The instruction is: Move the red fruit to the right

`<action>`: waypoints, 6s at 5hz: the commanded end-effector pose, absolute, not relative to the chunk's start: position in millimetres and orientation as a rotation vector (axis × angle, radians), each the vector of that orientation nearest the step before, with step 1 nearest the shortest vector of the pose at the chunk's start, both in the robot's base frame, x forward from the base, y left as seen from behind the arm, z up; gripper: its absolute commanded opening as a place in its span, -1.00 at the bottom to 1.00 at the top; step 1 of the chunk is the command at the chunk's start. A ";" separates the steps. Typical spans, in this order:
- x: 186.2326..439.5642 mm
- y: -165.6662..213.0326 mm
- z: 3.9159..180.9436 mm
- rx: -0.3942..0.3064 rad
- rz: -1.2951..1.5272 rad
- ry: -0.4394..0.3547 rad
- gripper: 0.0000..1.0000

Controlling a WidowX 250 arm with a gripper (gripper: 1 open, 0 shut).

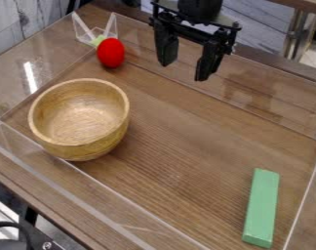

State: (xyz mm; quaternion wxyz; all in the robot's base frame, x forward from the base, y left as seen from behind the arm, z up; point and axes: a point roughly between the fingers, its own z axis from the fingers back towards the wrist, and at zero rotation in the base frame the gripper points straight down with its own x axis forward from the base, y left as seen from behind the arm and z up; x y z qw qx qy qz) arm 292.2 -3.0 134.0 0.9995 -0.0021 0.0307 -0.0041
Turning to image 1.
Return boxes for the metal table leg background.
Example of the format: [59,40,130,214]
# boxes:
[282,10,316,62]

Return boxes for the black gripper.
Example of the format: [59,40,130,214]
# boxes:
[150,1,241,81]

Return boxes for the black cable lower left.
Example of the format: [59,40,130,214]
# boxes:
[0,221,33,250]

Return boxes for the wooden bowl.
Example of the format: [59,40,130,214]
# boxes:
[27,78,130,161]

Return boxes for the green rectangular block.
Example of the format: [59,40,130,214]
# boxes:
[241,168,281,248]

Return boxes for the clear acrylic corner bracket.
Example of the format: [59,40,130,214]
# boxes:
[71,12,118,48]

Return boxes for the clear acrylic tray wall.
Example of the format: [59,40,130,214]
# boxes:
[0,120,209,250]

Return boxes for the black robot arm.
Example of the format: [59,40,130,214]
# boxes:
[150,0,241,81]

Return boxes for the red felt strawberry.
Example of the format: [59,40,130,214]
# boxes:
[90,35,126,68]

